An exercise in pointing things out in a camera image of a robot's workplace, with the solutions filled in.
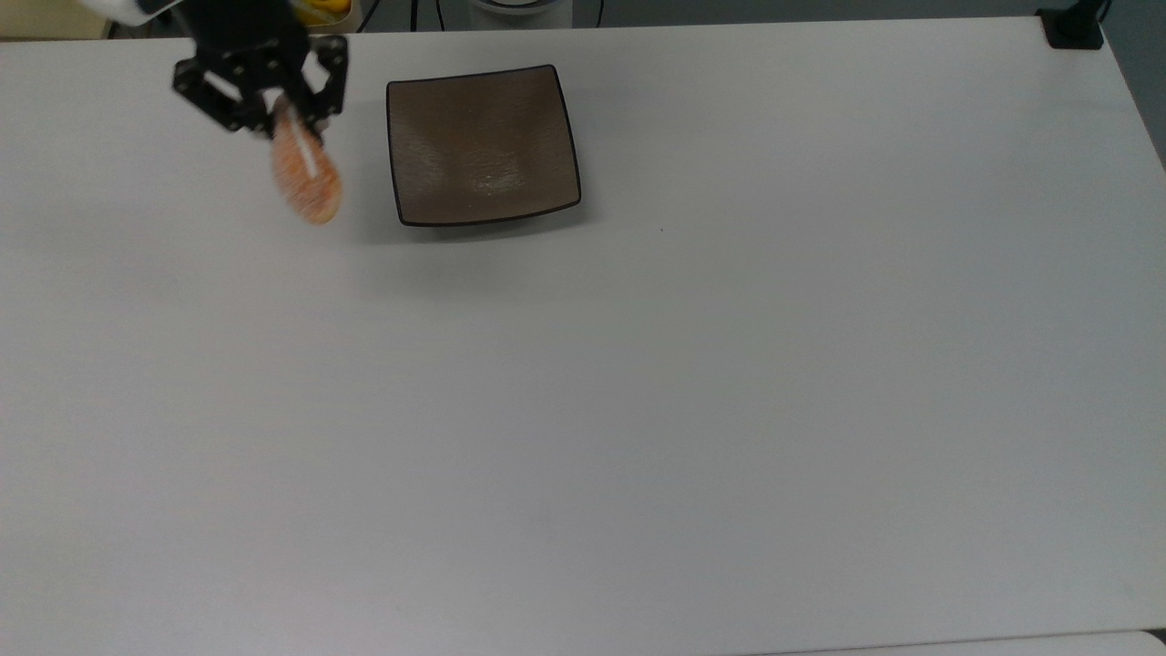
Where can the black stand base clamp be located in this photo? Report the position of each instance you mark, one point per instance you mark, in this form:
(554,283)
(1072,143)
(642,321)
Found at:
(1073,25)

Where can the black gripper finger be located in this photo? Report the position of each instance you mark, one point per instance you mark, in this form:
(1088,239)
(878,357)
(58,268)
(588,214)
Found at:
(228,105)
(332,77)

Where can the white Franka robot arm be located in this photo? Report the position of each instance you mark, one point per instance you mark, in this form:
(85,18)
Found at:
(137,9)

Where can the orange bread roll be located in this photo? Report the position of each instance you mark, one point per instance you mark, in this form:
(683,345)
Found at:
(310,178)

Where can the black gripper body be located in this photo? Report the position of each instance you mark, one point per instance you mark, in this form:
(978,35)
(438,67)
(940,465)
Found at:
(246,27)

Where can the brown square ceramic plate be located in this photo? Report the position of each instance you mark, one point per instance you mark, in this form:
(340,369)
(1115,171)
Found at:
(483,146)

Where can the yellow object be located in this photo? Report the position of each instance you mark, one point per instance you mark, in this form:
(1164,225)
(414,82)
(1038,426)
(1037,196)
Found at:
(323,9)

